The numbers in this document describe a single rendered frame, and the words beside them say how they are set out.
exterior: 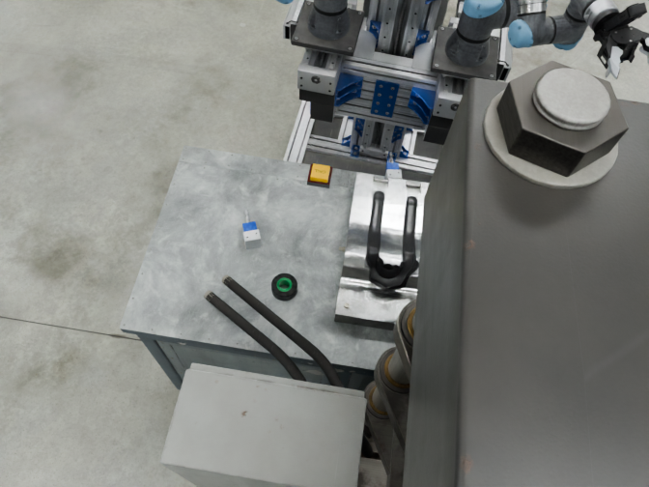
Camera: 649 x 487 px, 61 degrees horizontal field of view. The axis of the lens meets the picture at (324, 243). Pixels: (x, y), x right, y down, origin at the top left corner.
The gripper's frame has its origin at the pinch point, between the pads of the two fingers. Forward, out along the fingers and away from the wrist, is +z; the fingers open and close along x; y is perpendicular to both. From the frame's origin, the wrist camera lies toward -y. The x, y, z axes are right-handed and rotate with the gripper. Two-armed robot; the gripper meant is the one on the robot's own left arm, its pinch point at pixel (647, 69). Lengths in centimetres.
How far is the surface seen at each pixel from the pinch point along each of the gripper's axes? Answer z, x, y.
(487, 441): 75, 82, -67
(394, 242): 5, 63, 47
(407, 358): 57, 79, -19
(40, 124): -151, 214, 118
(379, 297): 20, 72, 50
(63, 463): 29, 204, 119
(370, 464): 64, 88, 56
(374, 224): -3, 67, 49
